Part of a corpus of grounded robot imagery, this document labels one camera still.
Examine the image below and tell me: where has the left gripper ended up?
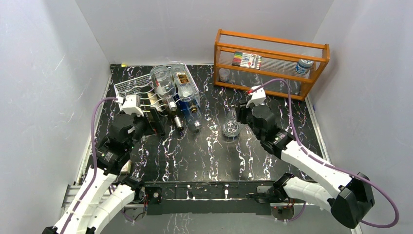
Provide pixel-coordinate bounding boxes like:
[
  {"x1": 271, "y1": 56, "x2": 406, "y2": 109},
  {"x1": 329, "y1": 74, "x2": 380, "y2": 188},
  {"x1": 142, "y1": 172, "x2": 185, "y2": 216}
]
[{"x1": 126, "y1": 107, "x2": 167, "y2": 151}]

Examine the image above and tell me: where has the brown wine bottle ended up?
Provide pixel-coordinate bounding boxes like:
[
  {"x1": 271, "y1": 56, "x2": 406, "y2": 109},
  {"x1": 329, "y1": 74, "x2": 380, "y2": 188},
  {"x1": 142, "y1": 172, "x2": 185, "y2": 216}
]
[{"x1": 162, "y1": 96, "x2": 184, "y2": 132}]

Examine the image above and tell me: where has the dark green bottle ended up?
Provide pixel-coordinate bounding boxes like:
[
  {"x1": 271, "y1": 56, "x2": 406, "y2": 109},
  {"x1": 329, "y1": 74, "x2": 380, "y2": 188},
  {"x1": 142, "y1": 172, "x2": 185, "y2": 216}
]
[{"x1": 141, "y1": 91, "x2": 167, "y2": 117}]

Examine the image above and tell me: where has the round clear glass bottle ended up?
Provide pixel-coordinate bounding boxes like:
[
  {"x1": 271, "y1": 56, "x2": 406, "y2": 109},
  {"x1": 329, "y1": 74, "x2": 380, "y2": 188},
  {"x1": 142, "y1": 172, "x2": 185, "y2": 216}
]
[{"x1": 150, "y1": 65, "x2": 178, "y2": 111}]

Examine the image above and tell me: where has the dark bottle black foil top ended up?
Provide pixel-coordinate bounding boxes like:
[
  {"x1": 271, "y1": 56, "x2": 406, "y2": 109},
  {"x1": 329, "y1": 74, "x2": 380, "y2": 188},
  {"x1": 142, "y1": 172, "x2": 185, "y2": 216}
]
[{"x1": 170, "y1": 63, "x2": 198, "y2": 113}]

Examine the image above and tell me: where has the clear bottle silver cap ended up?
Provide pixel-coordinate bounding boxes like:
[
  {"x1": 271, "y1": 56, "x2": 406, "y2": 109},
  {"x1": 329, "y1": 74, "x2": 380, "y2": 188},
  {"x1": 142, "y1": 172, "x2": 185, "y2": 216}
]
[{"x1": 222, "y1": 108, "x2": 245, "y2": 138}]

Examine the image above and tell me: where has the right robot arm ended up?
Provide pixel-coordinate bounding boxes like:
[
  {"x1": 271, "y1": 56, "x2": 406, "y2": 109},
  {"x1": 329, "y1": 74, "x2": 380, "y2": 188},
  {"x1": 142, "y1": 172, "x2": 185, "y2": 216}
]
[{"x1": 236, "y1": 101, "x2": 375, "y2": 229}]

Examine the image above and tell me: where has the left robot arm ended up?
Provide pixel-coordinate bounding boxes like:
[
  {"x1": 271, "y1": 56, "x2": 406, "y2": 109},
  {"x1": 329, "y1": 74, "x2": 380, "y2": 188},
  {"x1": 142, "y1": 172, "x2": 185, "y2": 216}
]
[{"x1": 43, "y1": 109, "x2": 161, "y2": 234}]

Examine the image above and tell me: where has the orange wooden shelf rack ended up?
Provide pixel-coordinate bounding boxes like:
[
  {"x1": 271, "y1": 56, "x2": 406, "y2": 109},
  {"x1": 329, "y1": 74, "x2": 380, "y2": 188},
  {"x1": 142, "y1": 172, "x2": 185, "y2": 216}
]
[{"x1": 214, "y1": 29, "x2": 330, "y2": 101}]

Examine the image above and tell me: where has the small clear plastic cup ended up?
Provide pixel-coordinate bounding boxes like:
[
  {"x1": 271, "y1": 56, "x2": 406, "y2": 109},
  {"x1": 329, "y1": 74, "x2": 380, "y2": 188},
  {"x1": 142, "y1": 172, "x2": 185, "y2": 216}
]
[{"x1": 219, "y1": 68, "x2": 230, "y2": 82}]

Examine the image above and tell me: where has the colour marker pen set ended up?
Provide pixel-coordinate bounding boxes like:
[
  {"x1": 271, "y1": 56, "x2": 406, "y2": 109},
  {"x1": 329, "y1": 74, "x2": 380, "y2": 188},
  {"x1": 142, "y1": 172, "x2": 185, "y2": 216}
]
[{"x1": 231, "y1": 51, "x2": 262, "y2": 70}]

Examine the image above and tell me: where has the beige remote control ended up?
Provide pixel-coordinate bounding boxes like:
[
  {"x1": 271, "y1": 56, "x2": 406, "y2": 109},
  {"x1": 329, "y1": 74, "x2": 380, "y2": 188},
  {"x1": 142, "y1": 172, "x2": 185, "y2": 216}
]
[{"x1": 120, "y1": 160, "x2": 132, "y2": 175}]

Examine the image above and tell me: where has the blue white lidded jar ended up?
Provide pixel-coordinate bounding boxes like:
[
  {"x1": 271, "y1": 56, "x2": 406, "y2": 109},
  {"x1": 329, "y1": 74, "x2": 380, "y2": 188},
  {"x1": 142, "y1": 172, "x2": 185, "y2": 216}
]
[{"x1": 295, "y1": 59, "x2": 314, "y2": 77}]

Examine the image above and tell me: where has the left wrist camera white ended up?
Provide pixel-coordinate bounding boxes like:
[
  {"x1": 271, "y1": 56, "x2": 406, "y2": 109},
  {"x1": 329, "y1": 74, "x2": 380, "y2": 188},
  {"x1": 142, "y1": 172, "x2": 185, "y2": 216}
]
[{"x1": 122, "y1": 94, "x2": 144, "y2": 117}]

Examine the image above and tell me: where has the white wire wine rack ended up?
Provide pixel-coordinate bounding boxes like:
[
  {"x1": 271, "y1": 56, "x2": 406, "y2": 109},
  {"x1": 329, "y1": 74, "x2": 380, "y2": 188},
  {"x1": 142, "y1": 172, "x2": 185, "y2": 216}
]
[{"x1": 114, "y1": 63, "x2": 200, "y2": 111}]

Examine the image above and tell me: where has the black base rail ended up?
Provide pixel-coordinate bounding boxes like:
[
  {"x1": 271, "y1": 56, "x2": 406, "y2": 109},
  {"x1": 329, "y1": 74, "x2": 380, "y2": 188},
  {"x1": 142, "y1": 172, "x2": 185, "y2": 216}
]
[{"x1": 144, "y1": 181, "x2": 303, "y2": 219}]

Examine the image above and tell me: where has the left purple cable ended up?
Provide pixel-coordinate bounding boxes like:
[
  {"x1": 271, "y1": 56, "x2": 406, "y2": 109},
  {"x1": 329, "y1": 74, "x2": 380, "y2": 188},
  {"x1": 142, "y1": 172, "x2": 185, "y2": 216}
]
[{"x1": 59, "y1": 97, "x2": 125, "y2": 234}]

